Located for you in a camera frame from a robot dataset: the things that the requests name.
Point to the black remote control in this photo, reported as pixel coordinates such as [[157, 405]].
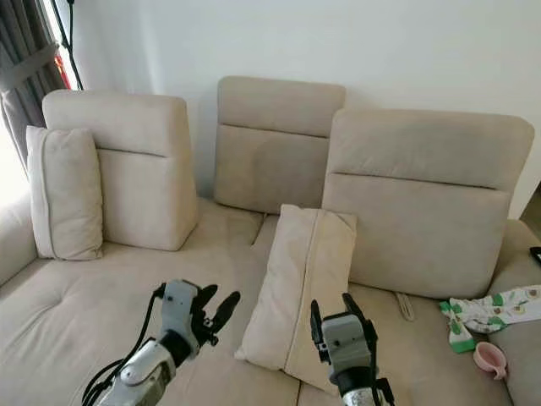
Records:
[[537, 253]]

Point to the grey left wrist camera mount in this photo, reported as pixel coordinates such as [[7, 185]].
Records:
[[180, 306]]

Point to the small red object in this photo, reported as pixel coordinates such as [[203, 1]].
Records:
[[61, 72]]

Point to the beige fabric sofa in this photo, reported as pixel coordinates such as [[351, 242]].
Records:
[[101, 313]]

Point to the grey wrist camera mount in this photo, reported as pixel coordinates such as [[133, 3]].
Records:
[[180, 306], [347, 342]]

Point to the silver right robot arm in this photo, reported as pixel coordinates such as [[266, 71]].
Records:
[[363, 397]]

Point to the beige pillow with piping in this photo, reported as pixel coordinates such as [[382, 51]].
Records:
[[66, 194]]

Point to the grey curtain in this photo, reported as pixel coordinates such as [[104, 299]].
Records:
[[21, 51]]

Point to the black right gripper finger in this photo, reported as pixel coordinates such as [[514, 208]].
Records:
[[315, 320], [352, 306]]

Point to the wide beige sofa backrest cushion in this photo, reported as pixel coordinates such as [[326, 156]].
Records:
[[423, 228]]

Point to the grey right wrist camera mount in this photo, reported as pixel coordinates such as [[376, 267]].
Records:
[[347, 342]]

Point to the small pink cup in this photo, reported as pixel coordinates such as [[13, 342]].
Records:
[[490, 359]]

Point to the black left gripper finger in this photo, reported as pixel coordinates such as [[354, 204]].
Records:
[[207, 298], [228, 309]]

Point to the white green patterned cloth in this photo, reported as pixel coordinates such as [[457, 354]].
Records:
[[503, 309]]

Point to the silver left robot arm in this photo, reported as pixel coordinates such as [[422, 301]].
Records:
[[144, 372]]

